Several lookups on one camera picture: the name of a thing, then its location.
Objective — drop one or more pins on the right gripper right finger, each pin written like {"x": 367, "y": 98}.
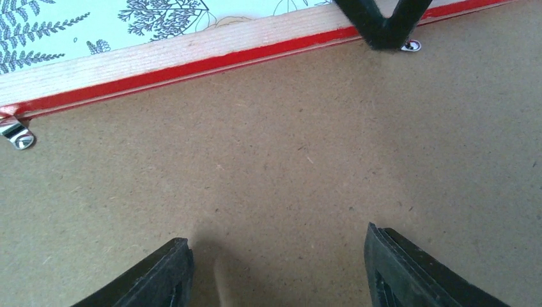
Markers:
{"x": 400, "y": 273}

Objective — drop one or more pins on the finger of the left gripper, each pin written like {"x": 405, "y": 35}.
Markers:
{"x": 404, "y": 19}
{"x": 368, "y": 20}

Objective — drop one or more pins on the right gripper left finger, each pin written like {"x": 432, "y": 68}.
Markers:
{"x": 163, "y": 278}

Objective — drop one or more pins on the brown backing board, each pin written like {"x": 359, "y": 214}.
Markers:
{"x": 273, "y": 172}

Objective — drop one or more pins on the red picture frame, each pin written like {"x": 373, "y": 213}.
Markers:
{"x": 233, "y": 42}

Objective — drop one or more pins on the floral patterned table mat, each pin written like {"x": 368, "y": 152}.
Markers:
{"x": 36, "y": 33}

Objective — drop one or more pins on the silver frame retaining clip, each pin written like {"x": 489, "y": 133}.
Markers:
{"x": 17, "y": 133}

